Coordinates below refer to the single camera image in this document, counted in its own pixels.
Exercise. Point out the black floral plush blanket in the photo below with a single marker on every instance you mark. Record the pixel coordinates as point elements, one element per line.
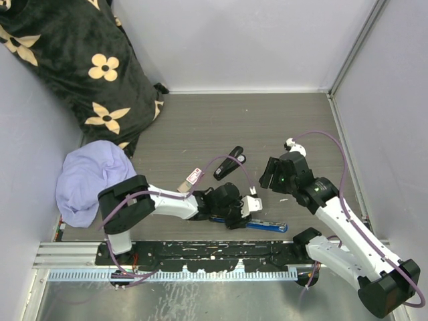
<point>81,52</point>

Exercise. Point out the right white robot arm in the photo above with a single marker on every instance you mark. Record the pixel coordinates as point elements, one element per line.
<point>383,280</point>

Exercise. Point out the blue stapler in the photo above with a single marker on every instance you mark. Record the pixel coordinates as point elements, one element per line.
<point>249,222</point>

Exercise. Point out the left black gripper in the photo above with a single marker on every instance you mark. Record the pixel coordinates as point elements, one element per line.
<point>239,221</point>

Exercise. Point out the aluminium corner frame post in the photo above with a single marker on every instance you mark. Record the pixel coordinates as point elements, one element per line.
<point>370,22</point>

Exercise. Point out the black stapler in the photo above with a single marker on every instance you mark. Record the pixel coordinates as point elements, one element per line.
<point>229,165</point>

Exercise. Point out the lavender crumpled cloth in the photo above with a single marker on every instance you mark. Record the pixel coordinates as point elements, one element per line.
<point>85,173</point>

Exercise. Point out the white slotted cable duct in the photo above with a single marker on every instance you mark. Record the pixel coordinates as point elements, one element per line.
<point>110,275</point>

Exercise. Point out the white red staple box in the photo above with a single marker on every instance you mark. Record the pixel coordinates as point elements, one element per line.
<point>190,181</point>

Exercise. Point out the black mounting base plate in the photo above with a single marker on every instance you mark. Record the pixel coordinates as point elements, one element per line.
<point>214,256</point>

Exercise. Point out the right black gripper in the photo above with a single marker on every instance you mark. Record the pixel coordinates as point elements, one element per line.
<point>273,167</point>

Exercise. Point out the aluminium slotted rail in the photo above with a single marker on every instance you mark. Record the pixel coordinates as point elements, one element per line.
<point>78,254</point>

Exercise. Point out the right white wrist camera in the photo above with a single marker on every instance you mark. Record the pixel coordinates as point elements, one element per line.
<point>291,146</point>

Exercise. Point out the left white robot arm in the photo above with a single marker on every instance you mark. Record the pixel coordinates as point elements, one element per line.
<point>127,203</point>

